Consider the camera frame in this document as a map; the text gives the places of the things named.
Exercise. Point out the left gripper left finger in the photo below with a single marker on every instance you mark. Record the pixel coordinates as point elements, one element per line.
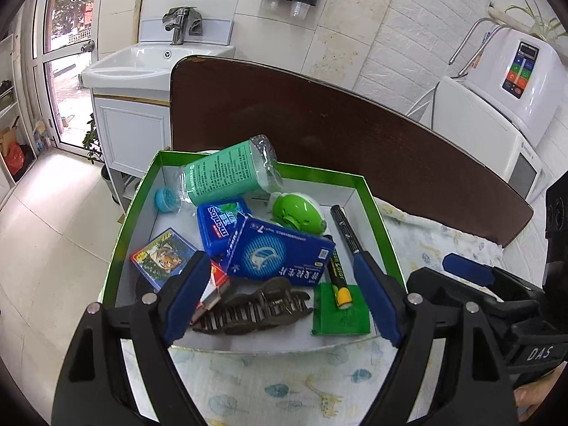
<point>158,320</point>

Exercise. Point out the small potted plant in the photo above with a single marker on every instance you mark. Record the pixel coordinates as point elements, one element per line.
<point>92,144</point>

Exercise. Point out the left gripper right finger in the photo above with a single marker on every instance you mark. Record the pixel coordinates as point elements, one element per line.
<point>408,321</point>

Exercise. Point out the dark brown hair claw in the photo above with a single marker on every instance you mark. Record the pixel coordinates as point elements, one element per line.
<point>275,304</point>

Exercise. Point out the green mosquito repellent device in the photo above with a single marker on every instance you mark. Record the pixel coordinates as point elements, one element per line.
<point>297,211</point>

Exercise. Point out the white water purifier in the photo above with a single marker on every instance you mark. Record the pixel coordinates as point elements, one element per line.
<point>519,75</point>

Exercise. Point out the chrome faucet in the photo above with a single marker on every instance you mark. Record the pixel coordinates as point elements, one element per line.
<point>183,21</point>

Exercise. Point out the glass balcony door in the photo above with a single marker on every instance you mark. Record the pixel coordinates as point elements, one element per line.
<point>63,45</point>

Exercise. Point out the white shelving unit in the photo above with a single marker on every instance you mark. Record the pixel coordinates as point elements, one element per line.
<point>17,148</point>

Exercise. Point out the playing card box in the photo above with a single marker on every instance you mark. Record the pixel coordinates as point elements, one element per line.
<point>162,258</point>

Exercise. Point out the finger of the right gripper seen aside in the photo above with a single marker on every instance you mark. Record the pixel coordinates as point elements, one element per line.
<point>469,270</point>

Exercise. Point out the clear bottle green label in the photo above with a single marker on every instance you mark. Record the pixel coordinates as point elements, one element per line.
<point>249,166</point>

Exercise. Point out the blue medicine box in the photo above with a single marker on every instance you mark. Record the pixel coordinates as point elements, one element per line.
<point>260,250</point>

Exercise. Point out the green white cardboard tray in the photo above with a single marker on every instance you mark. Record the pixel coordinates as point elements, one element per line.
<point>143,222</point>

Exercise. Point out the green folded cloth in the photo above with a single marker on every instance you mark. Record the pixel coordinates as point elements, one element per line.
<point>329,319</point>

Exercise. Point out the white microwave oven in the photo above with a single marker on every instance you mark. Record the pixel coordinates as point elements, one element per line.
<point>462,117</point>

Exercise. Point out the blue gum container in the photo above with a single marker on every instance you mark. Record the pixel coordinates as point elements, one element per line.
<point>217,222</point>

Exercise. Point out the giraffe print cloth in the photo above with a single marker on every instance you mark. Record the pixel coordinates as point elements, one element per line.
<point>332,385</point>

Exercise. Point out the black marker yellow cap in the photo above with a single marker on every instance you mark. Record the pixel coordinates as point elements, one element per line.
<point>347,293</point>

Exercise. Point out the red white small box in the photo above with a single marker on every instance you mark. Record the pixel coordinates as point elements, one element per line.
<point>218,284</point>

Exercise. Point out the white sink vanity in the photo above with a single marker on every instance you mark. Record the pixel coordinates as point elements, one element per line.
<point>130,97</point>

